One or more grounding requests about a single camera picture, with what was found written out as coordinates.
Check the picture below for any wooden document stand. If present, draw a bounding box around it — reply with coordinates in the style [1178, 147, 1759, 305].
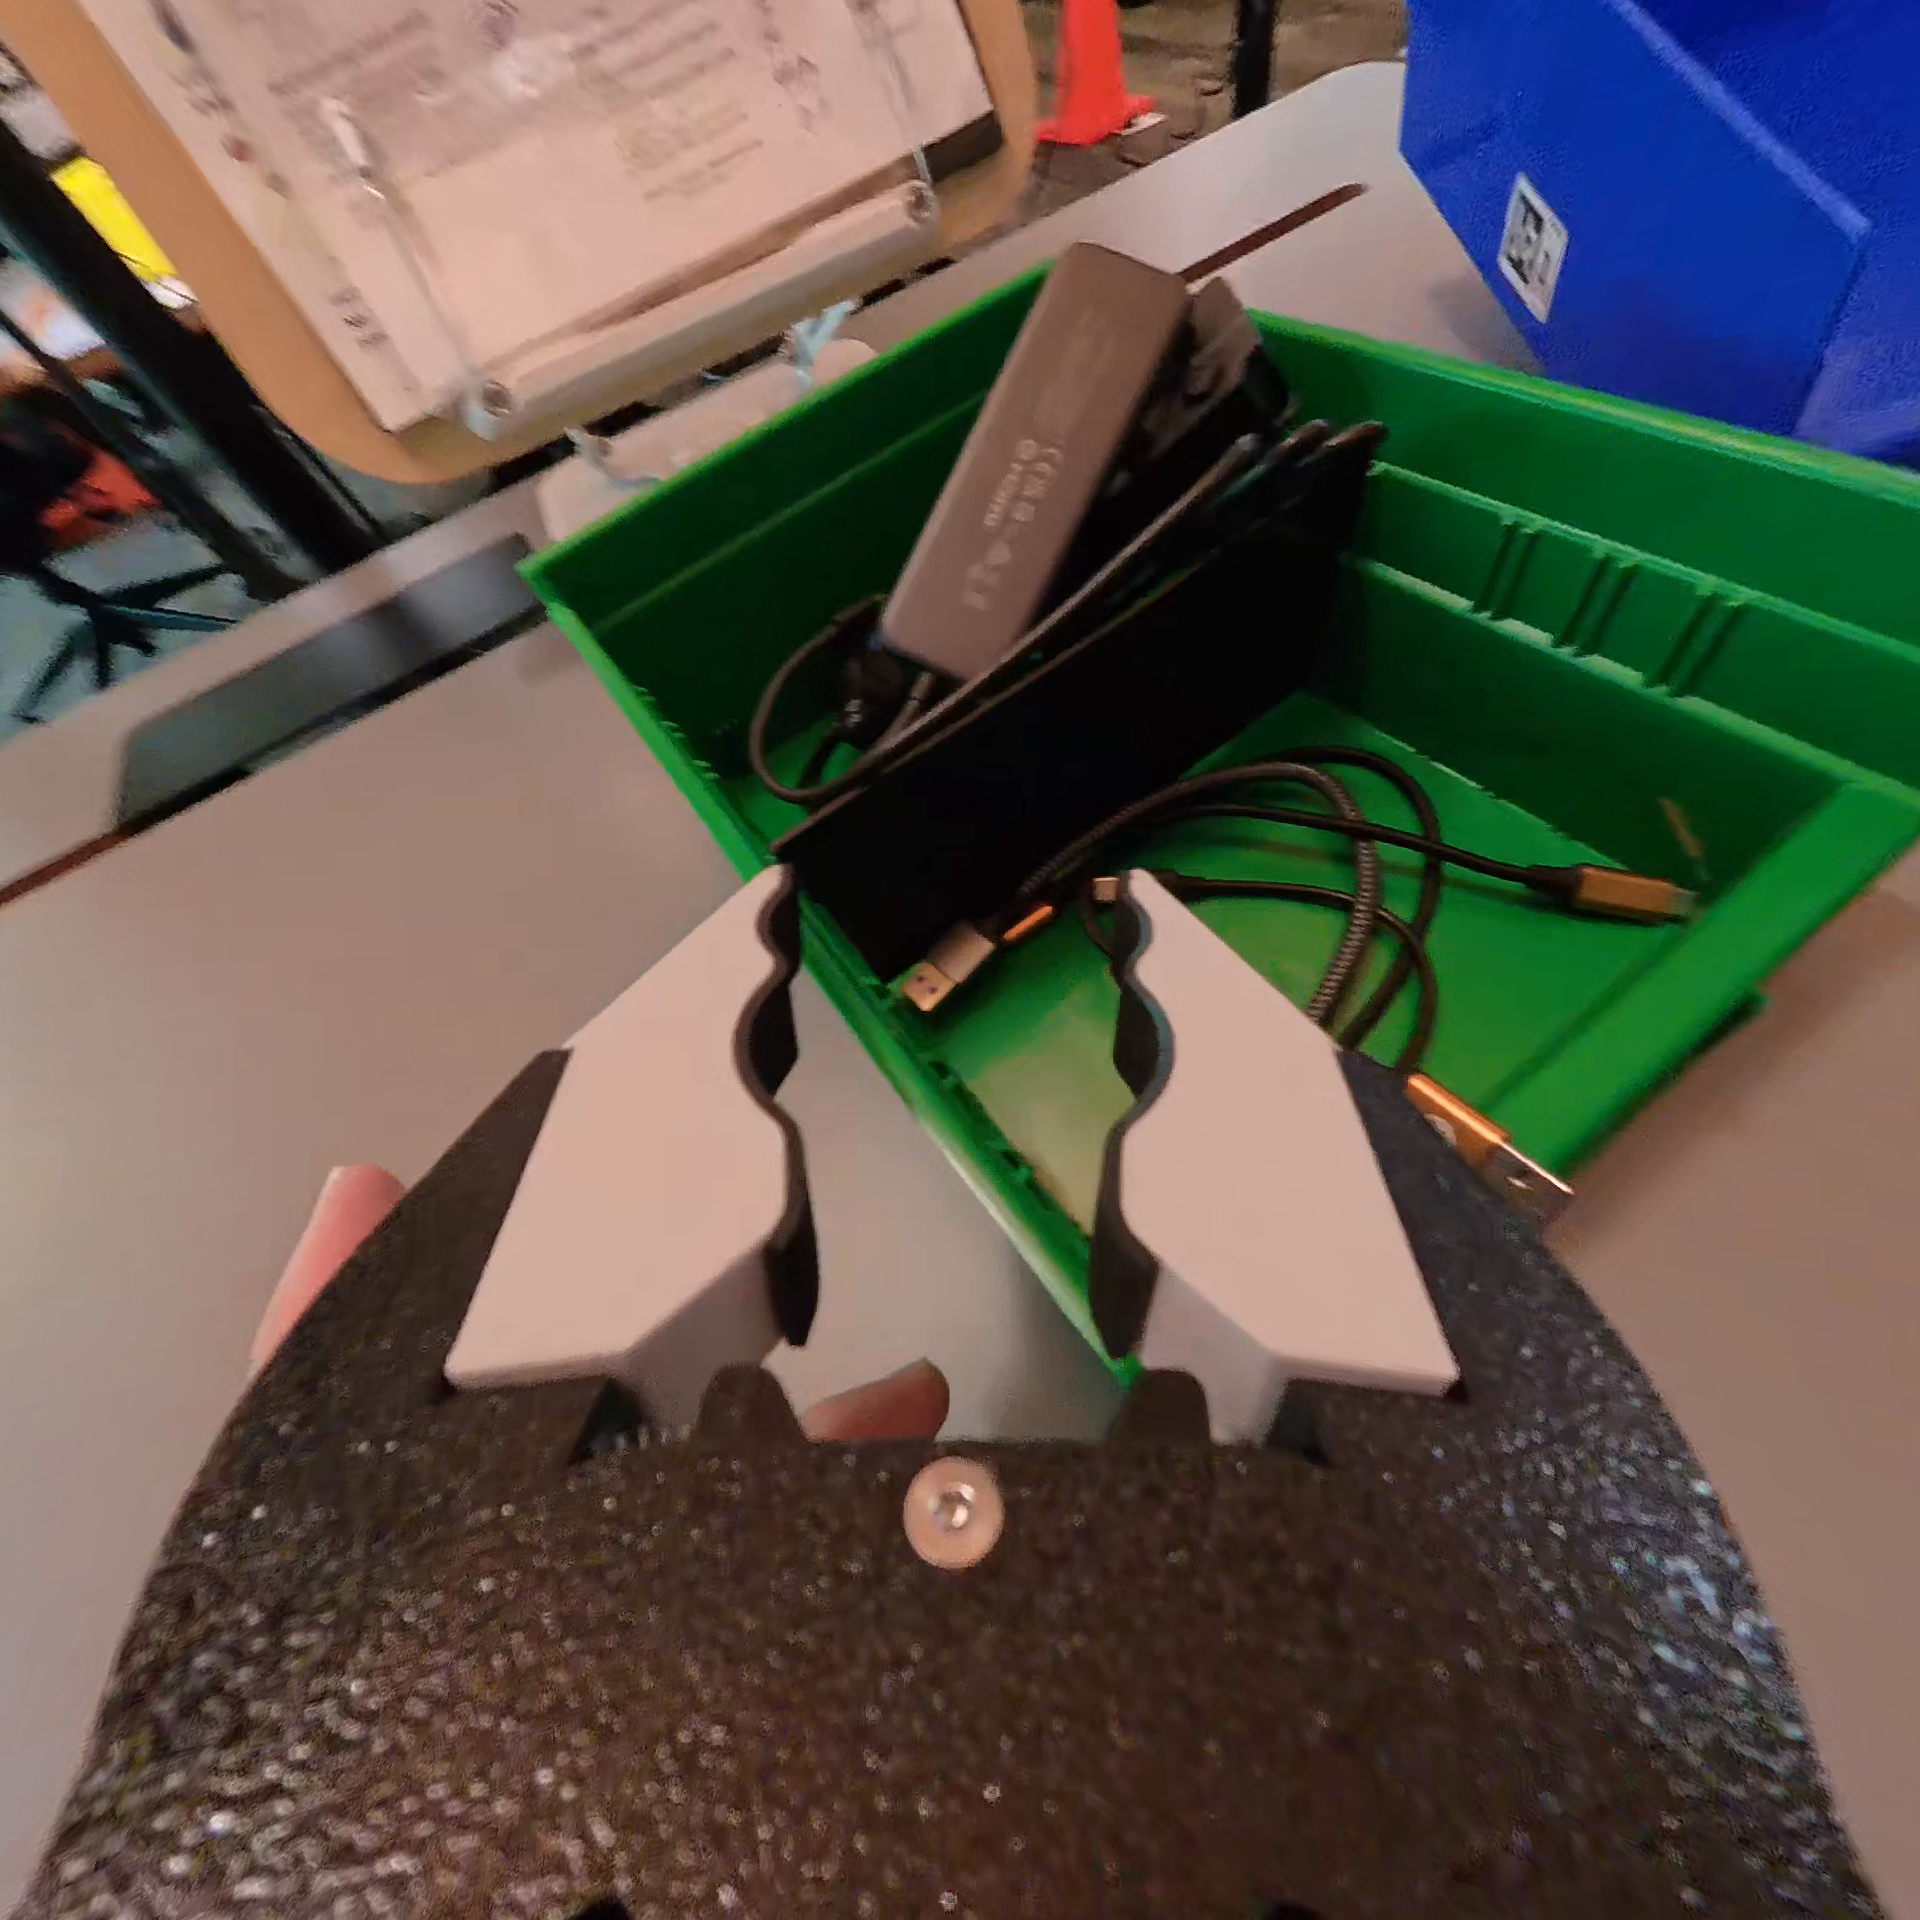
[0, 0, 1042, 491]

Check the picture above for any yellow plastic bin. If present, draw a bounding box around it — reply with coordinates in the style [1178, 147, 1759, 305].
[53, 158, 180, 286]

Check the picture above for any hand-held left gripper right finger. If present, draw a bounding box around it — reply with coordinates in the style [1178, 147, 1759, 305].
[1084, 867, 1463, 1448]

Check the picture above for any orange traffic cone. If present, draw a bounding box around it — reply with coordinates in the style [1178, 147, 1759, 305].
[1035, 0, 1160, 148]

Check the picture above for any green plastic bin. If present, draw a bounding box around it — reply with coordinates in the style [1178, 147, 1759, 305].
[518, 261, 1920, 1384]

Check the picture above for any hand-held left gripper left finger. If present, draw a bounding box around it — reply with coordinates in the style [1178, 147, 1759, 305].
[445, 863, 825, 1430]

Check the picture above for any black cable with orange plugs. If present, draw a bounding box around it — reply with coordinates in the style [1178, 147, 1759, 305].
[1035, 756, 1701, 1223]

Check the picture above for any blue plastic bin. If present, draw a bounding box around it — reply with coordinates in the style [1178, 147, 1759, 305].
[1400, 0, 1920, 466]

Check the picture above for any printed instruction sheet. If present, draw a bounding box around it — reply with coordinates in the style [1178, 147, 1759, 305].
[75, 0, 1004, 439]

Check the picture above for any slim dark grey usb hub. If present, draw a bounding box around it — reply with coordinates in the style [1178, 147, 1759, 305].
[747, 243, 1198, 811]

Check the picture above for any grey braided usb cable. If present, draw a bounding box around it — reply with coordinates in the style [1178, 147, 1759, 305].
[897, 762, 1449, 1052]

